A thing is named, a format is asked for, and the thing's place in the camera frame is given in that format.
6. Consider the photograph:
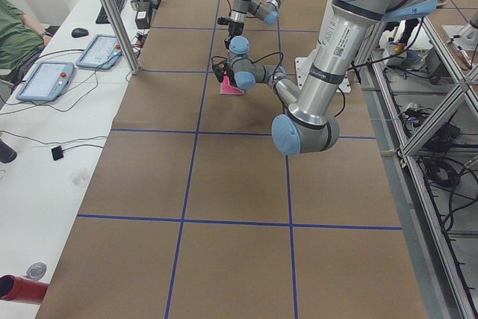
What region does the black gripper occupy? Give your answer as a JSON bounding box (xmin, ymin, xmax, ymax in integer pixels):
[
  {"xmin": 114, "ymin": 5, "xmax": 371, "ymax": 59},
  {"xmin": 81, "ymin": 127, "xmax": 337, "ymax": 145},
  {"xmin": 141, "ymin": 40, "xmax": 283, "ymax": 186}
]
[
  {"xmin": 228, "ymin": 20, "xmax": 244, "ymax": 38},
  {"xmin": 223, "ymin": 66, "xmax": 237, "ymax": 87}
]

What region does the pink towel grey edge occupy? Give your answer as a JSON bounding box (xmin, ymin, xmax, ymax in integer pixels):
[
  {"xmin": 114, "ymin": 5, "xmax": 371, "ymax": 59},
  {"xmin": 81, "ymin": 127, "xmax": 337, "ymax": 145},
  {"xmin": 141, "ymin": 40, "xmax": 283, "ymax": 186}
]
[{"xmin": 220, "ymin": 75, "xmax": 244, "ymax": 96}]

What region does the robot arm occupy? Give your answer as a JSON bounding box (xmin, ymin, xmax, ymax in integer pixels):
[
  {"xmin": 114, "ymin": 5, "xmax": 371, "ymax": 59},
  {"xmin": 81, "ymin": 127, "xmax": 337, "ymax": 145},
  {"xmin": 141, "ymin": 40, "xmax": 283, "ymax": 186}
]
[
  {"xmin": 225, "ymin": 0, "xmax": 438, "ymax": 155},
  {"xmin": 217, "ymin": 0, "xmax": 285, "ymax": 46}
]

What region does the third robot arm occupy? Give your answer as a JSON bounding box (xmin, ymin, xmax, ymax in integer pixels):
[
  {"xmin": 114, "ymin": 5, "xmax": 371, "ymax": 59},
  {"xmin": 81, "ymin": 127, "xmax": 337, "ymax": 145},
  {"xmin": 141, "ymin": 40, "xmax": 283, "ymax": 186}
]
[{"xmin": 458, "ymin": 12, "xmax": 478, "ymax": 44}]

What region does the black power box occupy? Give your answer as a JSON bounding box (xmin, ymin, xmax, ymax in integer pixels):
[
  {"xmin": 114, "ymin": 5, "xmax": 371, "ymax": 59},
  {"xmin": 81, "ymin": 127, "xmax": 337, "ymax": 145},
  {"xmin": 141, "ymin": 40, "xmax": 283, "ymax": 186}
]
[{"xmin": 135, "ymin": 1, "xmax": 152, "ymax": 30}]

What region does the black keyboard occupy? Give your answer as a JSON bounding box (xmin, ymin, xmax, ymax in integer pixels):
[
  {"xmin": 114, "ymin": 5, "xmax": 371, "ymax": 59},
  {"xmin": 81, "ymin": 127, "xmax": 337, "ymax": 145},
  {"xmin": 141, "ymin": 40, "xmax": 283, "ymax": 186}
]
[{"xmin": 95, "ymin": 0, "xmax": 129, "ymax": 25}]

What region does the far teach pendant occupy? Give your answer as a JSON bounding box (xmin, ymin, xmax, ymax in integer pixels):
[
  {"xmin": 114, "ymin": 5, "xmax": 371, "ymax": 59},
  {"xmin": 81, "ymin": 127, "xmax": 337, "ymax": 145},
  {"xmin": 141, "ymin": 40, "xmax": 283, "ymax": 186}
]
[{"xmin": 75, "ymin": 34, "xmax": 122, "ymax": 70}]

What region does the teach pendant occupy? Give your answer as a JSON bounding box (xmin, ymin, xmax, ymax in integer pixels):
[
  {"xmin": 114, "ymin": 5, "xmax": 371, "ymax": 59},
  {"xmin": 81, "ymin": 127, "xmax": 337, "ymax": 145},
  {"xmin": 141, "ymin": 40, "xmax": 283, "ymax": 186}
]
[
  {"xmin": 16, "ymin": 61, "xmax": 75, "ymax": 102},
  {"xmin": 75, "ymin": 34, "xmax": 122, "ymax": 70}
]

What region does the black computer mouse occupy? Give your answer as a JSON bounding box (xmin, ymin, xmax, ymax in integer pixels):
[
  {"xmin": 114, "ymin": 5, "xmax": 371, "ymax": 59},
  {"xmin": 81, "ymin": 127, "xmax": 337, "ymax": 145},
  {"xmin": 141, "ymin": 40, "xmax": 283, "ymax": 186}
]
[{"xmin": 71, "ymin": 28, "xmax": 89, "ymax": 38}]

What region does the near teach pendant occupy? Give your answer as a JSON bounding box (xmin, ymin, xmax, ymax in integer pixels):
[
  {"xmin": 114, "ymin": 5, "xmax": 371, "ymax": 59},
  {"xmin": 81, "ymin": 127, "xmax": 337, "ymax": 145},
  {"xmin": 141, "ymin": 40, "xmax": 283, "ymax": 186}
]
[{"xmin": 16, "ymin": 61, "xmax": 75, "ymax": 102}]

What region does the small black square device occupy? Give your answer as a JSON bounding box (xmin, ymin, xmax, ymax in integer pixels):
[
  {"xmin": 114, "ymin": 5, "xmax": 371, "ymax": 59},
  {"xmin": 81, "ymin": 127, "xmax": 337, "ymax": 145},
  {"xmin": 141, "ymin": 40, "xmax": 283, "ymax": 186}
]
[{"xmin": 51, "ymin": 145, "xmax": 64, "ymax": 161}]

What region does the person in green shirt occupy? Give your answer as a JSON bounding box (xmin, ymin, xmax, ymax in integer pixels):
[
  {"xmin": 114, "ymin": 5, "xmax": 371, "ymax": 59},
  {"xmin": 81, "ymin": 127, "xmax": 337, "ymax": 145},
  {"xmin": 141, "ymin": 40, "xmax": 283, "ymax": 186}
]
[{"xmin": 1, "ymin": 0, "xmax": 52, "ymax": 84}]

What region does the round metal grommet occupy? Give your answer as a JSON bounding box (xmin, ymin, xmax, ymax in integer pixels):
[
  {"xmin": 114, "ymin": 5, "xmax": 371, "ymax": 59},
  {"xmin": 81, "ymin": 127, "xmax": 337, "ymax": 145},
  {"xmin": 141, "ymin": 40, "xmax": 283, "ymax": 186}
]
[{"xmin": 25, "ymin": 261, "xmax": 47, "ymax": 281}]

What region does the red cylinder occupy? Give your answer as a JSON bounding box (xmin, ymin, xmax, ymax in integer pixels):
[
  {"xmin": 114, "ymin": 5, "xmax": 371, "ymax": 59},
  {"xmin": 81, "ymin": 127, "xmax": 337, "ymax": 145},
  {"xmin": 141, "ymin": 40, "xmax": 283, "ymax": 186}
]
[{"xmin": 1, "ymin": 275, "xmax": 49, "ymax": 304}]

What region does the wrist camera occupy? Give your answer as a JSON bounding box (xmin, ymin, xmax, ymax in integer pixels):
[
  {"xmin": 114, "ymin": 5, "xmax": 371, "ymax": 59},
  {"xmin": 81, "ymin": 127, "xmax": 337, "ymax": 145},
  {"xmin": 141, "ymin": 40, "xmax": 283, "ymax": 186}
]
[
  {"xmin": 211, "ymin": 59, "xmax": 229, "ymax": 84},
  {"xmin": 217, "ymin": 17, "xmax": 229, "ymax": 25}
]

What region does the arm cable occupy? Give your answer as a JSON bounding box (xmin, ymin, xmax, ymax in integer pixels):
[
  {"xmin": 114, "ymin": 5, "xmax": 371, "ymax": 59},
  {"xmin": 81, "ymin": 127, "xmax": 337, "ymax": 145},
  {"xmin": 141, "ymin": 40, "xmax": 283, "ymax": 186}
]
[{"xmin": 211, "ymin": 52, "xmax": 347, "ymax": 118}]

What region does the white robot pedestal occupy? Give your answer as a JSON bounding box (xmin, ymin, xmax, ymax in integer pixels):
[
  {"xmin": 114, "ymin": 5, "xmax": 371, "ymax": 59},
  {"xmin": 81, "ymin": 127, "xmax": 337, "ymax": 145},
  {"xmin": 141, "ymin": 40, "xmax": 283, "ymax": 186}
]
[{"xmin": 295, "ymin": 57, "xmax": 351, "ymax": 93}]

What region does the aluminium frame post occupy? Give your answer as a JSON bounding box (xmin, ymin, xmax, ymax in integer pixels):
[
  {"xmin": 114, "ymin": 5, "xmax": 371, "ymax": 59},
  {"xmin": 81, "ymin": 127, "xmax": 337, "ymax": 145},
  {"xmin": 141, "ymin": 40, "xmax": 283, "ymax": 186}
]
[{"xmin": 100, "ymin": 0, "xmax": 139, "ymax": 75}]

